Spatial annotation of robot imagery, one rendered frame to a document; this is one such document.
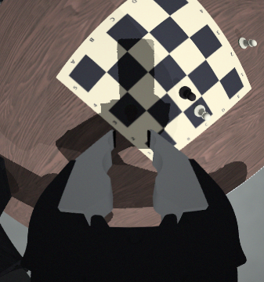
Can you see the black and cream chessboard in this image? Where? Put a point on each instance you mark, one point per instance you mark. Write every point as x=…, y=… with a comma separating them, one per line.
x=142, y=54

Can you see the white chess pawn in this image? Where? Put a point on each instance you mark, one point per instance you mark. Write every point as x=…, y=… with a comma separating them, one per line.
x=199, y=111
x=243, y=43

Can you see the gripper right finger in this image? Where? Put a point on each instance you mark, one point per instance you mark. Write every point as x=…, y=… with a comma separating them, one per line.
x=183, y=188

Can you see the black pawn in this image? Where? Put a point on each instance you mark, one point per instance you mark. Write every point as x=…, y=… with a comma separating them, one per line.
x=131, y=112
x=185, y=93

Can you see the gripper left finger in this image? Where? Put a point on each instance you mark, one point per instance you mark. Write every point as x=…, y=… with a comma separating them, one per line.
x=82, y=189

